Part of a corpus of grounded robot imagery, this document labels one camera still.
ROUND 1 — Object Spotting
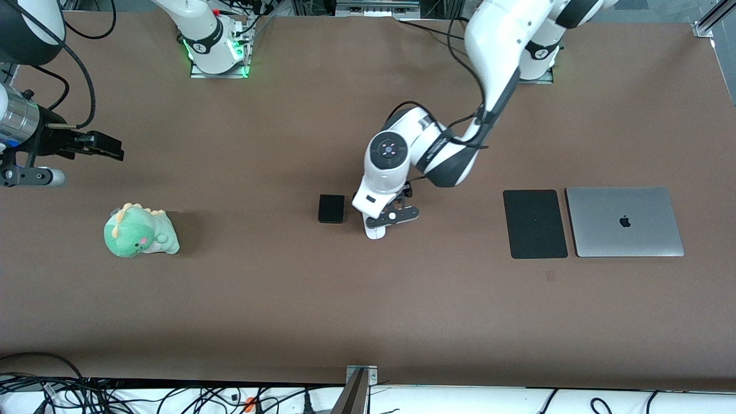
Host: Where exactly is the black phone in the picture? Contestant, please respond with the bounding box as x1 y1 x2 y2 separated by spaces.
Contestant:
318 194 346 224

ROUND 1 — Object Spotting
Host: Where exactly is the black mouse pad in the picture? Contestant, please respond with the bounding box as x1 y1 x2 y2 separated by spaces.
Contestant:
503 190 569 259

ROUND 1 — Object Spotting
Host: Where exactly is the green dinosaur plush toy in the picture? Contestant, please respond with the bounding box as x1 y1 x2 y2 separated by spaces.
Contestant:
103 202 181 258

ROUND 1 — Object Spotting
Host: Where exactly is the grey metal box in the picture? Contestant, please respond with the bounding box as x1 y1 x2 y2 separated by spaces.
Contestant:
335 0 421 19

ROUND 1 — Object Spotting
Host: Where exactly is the silver laptop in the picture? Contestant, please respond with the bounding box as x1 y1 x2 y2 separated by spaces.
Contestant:
565 186 685 258

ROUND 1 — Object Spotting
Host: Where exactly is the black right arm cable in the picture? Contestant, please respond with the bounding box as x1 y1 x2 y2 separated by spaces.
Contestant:
0 0 117 130

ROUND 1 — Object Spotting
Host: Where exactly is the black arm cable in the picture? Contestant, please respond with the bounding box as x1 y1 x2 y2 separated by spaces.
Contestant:
382 16 501 185
0 0 117 130

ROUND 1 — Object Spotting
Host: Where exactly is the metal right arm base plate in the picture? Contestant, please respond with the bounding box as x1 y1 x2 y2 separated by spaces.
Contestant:
190 17 254 79

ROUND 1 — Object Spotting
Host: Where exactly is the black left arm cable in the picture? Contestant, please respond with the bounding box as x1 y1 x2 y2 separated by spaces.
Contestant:
382 16 501 185

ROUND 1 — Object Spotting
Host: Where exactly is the black cable on table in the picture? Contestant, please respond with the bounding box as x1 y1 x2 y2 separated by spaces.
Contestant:
397 20 467 41

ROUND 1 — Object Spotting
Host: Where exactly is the grey metal bracket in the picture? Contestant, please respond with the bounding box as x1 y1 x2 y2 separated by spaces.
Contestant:
346 365 378 387

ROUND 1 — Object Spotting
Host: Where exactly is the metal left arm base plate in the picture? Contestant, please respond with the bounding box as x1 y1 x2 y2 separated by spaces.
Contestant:
517 68 555 85

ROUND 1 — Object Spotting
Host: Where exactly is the black looped cable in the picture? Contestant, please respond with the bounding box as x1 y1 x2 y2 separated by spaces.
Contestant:
0 352 87 381

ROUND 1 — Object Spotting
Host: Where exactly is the aluminium profile post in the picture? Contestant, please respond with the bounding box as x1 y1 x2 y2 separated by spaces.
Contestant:
331 368 369 414

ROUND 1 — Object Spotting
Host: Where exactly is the white cable ledge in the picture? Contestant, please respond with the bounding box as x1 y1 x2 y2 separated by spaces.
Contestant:
0 377 736 414

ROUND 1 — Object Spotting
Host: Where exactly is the black cable tangle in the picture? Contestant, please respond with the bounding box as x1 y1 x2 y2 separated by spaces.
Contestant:
0 374 346 414

